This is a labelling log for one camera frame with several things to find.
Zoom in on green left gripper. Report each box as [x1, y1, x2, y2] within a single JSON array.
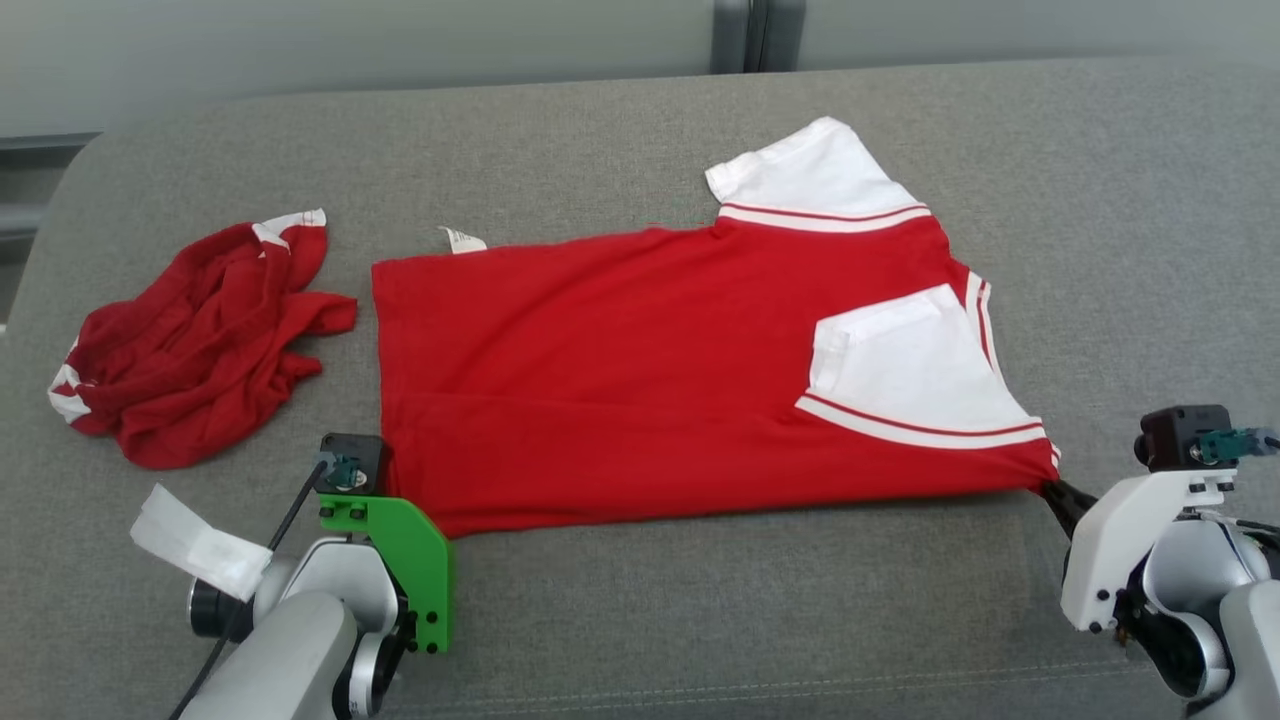
[[190, 495, 453, 656]]

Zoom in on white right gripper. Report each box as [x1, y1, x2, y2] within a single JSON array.
[[1042, 470, 1279, 633]]

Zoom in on red shirt with white sleeves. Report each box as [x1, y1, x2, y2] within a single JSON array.
[[370, 117, 1061, 541]]

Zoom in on red shorts with white stripe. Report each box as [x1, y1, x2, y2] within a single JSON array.
[[47, 208, 358, 471]]

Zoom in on white crumpled paper tag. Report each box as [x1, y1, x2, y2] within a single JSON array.
[[130, 485, 273, 603]]

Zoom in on grey metal partition post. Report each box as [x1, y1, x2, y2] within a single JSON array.
[[712, 0, 753, 74], [762, 0, 807, 73]]

